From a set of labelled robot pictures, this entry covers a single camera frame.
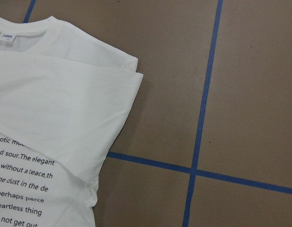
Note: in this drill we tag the white long-sleeve printed shirt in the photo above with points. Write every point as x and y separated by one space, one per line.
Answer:
64 98

